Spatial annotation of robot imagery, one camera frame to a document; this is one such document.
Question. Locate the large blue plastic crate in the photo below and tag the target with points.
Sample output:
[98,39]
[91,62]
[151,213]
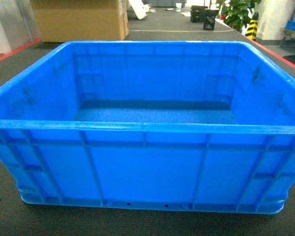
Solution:
[162,125]

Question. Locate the large cardboard box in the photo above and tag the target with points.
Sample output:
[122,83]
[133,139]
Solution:
[75,20]

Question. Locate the black crate stack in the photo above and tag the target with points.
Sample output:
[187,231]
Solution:
[202,14]

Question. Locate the white paper cup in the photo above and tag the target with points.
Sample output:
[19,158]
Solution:
[178,7]

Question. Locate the yellow black striped bollard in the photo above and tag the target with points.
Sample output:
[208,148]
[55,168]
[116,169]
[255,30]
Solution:
[251,32]

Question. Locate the green potted plant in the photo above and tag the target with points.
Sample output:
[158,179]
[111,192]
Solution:
[236,13]

